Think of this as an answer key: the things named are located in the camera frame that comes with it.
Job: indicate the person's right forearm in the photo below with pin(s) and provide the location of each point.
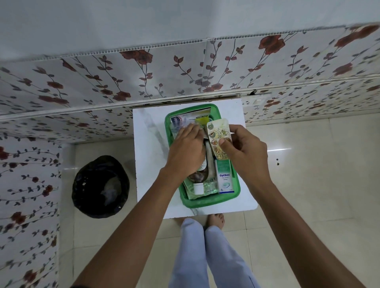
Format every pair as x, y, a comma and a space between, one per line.
294, 234

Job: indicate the blue and white medicine packet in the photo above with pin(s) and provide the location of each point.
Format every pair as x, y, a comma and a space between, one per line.
177, 121

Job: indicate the yellow-green medicine packet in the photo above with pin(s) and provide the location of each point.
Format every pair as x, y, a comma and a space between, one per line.
203, 120

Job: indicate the person's right thumb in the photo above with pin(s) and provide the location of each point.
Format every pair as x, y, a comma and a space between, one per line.
224, 142

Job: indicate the clear blister strip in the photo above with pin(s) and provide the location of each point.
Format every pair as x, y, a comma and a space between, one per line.
211, 187

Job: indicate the brown bottle with white cap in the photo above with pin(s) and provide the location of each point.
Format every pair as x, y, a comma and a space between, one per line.
198, 182

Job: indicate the person's right hand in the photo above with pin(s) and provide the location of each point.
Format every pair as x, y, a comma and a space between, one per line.
249, 157

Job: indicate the white and blue medicine box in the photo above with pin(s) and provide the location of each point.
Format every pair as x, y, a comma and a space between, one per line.
226, 179

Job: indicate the yellowish capsule blister pack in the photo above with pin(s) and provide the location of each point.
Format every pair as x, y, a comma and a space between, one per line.
218, 132

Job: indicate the green plastic basket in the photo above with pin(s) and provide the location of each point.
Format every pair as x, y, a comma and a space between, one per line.
194, 203

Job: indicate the person's left hand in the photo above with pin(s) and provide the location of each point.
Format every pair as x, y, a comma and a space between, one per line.
185, 151

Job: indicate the trash bin with black bag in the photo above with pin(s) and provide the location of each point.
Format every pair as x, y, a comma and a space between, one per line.
101, 187

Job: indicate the person's left forearm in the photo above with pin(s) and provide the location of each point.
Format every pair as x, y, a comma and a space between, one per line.
133, 228

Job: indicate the white and green medicine carton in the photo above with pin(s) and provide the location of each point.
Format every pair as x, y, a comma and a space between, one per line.
196, 112

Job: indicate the person's bare foot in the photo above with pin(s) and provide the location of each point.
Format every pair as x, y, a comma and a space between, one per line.
215, 221

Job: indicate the person's left fingers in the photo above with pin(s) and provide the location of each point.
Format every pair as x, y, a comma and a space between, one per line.
193, 130

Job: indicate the person's light blue trousers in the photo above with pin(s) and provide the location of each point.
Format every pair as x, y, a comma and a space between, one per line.
207, 258

